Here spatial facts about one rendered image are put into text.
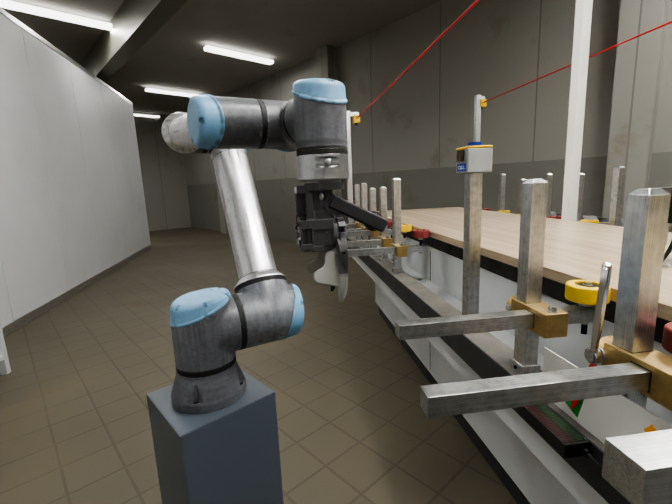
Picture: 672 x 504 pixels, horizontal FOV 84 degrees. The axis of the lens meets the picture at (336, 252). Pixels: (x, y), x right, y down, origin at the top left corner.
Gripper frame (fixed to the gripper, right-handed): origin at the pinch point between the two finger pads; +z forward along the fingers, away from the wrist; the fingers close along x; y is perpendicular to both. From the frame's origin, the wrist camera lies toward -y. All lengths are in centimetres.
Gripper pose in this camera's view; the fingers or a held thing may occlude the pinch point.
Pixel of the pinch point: (339, 290)
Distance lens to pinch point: 70.1
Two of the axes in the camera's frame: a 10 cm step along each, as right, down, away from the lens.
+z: 0.4, 9.8, 1.8
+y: -9.8, 0.8, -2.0
